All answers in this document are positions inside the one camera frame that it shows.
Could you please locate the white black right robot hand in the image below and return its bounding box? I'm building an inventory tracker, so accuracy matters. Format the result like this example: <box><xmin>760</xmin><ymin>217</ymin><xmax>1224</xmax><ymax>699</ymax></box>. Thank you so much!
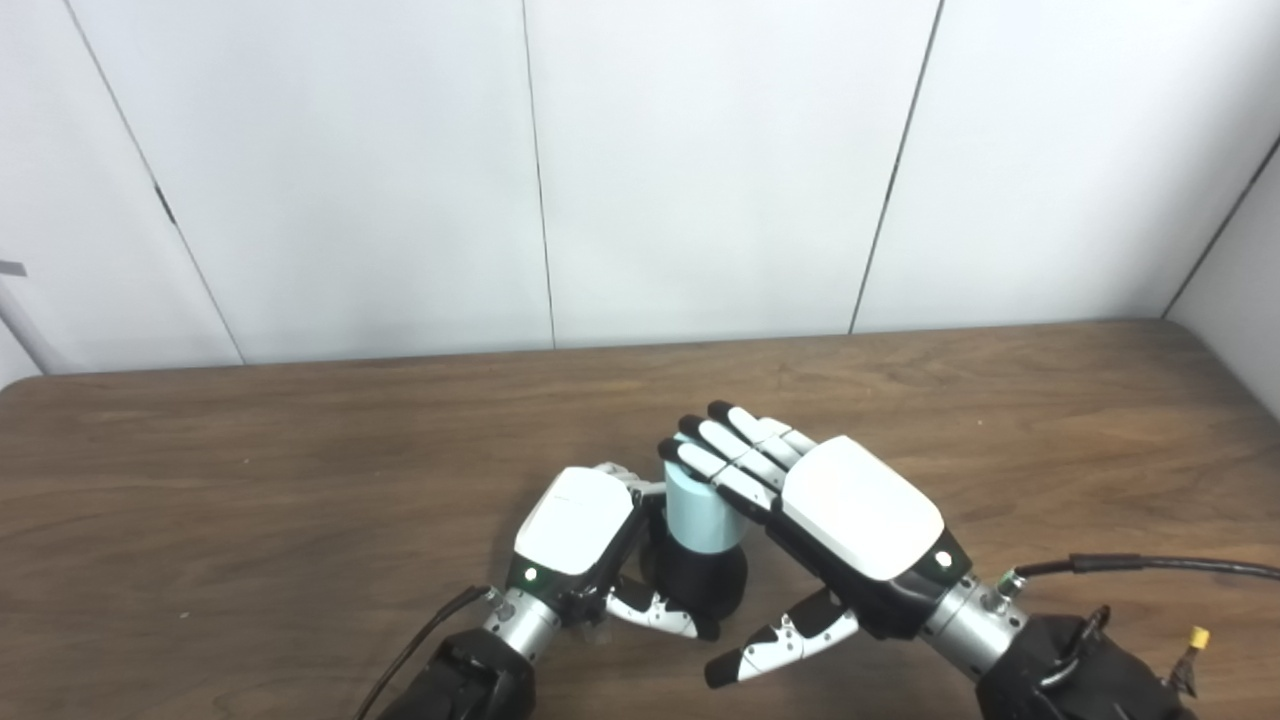
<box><xmin>656</xmin><ymin>400</ymin><xmax>974</xmax><ymax>691</ymax></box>

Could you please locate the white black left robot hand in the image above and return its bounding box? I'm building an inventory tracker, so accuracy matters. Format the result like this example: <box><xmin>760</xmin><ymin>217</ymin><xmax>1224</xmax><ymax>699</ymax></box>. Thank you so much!
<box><xmin>503</xmin><ymin>461</ymin><xmax>722</xmax><ymax>642</ymax></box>

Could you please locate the light-blue cylindrical hose piece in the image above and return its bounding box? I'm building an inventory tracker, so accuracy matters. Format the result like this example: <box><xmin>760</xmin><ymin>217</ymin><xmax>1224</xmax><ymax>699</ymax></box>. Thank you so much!
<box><xmin>663</xmin><ymin>434</ymin><xmax>752</xmax><ymax>554</ymax></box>

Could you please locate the black funnel-shaped nozzle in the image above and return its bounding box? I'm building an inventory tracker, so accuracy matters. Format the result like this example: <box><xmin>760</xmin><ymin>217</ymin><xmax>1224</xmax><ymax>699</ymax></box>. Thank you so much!
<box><xmin>647</xmin><ymin>538</ymin><xmax>750</xmax><ymax>622</ymax></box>

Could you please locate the yellow plug connector lead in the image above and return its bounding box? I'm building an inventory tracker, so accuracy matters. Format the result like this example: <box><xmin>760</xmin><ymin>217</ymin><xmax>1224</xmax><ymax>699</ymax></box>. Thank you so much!
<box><xmin>1163</xmin><ymin>626</ymin><xmax>1212</xmax><ymax>698</ymax></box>

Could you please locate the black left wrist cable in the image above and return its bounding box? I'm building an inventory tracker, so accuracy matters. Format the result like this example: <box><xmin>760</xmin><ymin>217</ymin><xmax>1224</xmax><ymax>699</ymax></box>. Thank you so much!
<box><xmin>350</xmin><ymin>584</ymin><xmax>494</xmax><ymax>720</ymax></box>

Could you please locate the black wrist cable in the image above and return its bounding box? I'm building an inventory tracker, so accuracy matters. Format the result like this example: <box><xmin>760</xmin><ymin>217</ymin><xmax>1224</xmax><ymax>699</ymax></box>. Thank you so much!
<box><xmin>998</xmin><ymin>553</ymin><xmax>1280</xmax><ymax>603</ymax></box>
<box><xmin>350</xmin><ymin>584</ymin><xmax>494</xmax><ymax>720</ymax></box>

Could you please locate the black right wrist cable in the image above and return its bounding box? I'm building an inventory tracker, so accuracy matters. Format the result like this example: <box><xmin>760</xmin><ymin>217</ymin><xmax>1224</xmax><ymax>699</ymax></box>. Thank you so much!
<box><xmin>998</xmin><ymin>553</ymin><xmax>1280</xmax><ymax>603</ymax></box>

